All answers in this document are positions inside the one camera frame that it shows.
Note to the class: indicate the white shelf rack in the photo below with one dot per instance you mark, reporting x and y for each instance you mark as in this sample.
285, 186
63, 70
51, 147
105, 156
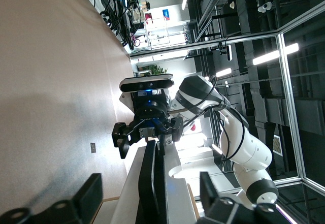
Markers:
157, 34

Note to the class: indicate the small square tape patch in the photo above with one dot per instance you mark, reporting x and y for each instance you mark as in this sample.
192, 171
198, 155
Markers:
93, 147

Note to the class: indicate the long ceiling light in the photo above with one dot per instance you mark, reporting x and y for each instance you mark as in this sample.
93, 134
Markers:
223, 72
275, 54
184, 1

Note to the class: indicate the white vent grille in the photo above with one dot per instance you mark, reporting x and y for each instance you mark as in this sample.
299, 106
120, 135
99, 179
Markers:
277, 145

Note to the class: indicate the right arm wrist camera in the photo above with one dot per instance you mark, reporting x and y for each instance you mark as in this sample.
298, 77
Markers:
144, 84

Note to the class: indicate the green potted plant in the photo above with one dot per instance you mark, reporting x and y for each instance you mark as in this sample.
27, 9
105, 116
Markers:
155, 69

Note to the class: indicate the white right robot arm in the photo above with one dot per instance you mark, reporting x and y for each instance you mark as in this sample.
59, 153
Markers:
243, 145

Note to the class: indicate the aluminium frame post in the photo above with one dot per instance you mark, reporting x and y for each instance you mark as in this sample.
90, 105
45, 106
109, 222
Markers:
289, 107

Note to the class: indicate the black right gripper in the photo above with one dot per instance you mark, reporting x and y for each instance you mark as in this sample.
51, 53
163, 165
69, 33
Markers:
151, 114

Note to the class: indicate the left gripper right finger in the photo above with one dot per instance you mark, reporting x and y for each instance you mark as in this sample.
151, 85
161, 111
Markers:
223, 208

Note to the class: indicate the blue sign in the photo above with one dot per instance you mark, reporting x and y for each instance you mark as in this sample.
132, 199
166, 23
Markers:
166, 13

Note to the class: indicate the black overhead camera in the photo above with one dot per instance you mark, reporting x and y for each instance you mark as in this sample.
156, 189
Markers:
227, 52

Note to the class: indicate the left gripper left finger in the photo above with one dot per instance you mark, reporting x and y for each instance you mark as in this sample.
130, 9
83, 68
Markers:
76, 206

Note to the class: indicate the white security camera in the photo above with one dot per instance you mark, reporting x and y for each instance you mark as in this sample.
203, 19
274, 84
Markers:
265, 6

